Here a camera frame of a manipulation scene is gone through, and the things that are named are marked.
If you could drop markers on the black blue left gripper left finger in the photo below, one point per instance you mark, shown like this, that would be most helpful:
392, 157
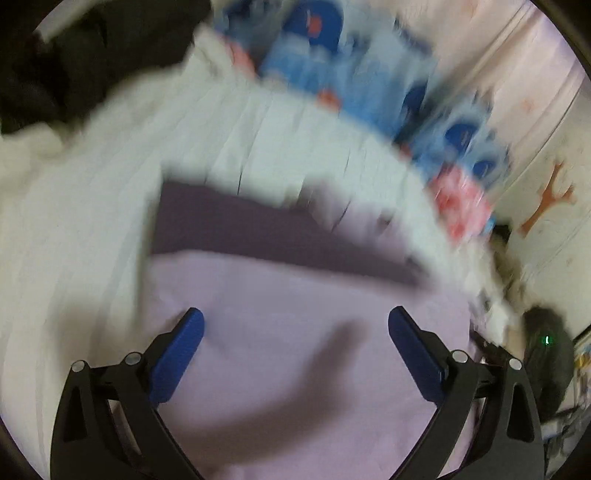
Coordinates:
107, 425

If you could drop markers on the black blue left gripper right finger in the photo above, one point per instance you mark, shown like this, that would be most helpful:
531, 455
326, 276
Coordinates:
506, 442

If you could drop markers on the lilac purple garment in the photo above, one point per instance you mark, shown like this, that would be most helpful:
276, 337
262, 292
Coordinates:
297, 377

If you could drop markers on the black clothes pile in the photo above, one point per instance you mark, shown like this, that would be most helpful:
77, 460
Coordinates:
64, 78

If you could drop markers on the dark grey round device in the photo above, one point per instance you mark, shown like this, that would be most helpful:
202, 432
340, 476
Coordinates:
548, 359

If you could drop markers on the pink red crumpled cloth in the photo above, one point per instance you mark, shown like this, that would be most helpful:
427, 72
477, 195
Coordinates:
461, 203

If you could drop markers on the white striped bed sheet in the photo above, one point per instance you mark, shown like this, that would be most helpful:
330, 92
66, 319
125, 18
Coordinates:
75, 211

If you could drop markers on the pale pink sheer curtain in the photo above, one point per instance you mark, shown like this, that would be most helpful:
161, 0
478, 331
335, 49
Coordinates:
508, 51

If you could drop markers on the blue whale print curtain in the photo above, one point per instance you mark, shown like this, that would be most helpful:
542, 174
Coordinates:
365, 63

